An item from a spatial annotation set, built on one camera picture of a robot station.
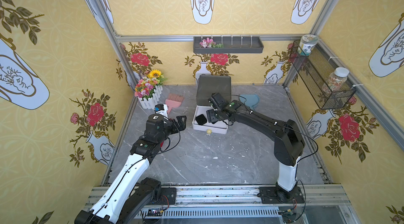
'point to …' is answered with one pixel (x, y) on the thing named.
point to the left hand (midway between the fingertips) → (173, 118)
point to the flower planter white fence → (149, 89)
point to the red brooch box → (161, 144)
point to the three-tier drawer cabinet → (206, 86)
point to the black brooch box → (201, 119)
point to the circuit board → (154, 212)
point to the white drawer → (220, 126)
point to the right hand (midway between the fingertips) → (217, 112)
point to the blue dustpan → (250, 100)
